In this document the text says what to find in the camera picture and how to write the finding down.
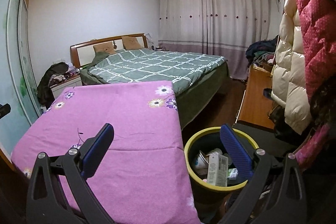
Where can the pink garment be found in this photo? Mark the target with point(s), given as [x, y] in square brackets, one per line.
[315, 145]

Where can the green checked quilt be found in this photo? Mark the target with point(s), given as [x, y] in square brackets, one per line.
[157, 64]

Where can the dark bin with yellow rim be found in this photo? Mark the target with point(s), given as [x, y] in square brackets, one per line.
[193, 150]

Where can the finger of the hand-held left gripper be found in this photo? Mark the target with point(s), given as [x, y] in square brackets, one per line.
[4, 110]

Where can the green and white carton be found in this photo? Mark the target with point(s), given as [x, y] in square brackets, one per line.
[216, 171]

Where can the mixed clothes pile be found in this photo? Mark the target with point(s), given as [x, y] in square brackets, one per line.
[260, 52]

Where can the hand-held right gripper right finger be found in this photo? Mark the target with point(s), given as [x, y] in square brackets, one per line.
[236, 153]

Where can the wooden bed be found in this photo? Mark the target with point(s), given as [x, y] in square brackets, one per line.
[84, 53]

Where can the pink floral tablecloth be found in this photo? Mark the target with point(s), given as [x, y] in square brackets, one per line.
[118, 121]

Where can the wooden dresser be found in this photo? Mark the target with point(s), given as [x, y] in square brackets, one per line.
[257, 98]

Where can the pink purple cloth pile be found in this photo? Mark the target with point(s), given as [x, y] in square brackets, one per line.
[72, 71]

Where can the dark clothes pile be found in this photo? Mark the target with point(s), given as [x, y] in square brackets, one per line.
[48, 82]

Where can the white paper cup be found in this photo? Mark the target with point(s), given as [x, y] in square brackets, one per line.
[201, 161]

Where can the pink and white curtain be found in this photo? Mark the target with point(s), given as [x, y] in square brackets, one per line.
[210, 16]

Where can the sliding door wardrobe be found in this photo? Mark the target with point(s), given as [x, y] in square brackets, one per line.
[15, 56]

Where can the white bottle with green label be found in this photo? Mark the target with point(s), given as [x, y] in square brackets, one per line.
[232, 173]

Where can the white nightstand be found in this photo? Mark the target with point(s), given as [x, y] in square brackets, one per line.
[65, 85]

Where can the red dotted quilted coat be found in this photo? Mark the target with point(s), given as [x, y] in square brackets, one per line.
[315, 29]

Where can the brown pillow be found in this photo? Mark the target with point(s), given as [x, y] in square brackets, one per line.
[131, 43]
[103, 48]

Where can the cream puffer jacket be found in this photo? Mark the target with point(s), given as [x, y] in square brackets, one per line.
[288, 69]

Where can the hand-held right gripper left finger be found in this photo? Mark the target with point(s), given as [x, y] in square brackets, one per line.
[101, 145]

